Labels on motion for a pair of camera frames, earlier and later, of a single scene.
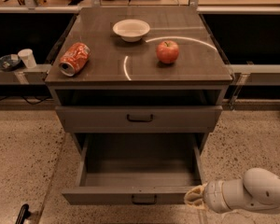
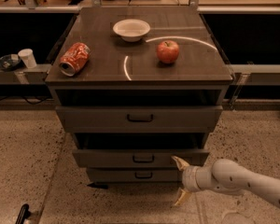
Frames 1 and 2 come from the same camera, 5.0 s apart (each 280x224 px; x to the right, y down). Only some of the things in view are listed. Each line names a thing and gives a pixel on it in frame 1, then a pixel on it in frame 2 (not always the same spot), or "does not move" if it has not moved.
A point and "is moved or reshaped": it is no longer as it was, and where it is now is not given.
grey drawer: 136,168 is moved or reshaped
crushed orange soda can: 75,58 does not move
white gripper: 213,195 to 189,178
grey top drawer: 138,119 does not move
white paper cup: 28,58 does not move
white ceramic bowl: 131,30 does not move
